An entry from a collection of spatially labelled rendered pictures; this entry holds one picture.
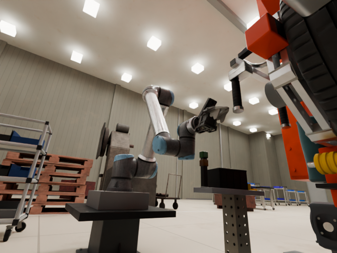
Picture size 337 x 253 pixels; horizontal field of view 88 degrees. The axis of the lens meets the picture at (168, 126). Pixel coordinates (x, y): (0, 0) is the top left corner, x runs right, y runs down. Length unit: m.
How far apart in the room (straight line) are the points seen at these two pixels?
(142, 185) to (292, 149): 2.84
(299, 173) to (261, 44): 0.88
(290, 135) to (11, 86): 10.38
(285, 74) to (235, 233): 0.88
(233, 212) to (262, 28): 0.94
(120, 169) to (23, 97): 9.24
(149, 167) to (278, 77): 1.09
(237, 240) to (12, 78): 10.50
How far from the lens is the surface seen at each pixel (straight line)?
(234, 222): 1.18
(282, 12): 0.63
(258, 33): 0.60
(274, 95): 0.86
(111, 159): 5.79
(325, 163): 0.62
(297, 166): 1.30
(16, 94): 10.42
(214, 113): 0.77
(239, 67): 0.84
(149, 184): 3.67
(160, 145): 0.84
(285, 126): 1.04
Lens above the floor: 0.42
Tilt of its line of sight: 21 degrees up
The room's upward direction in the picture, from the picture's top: 3 degrees clockwise
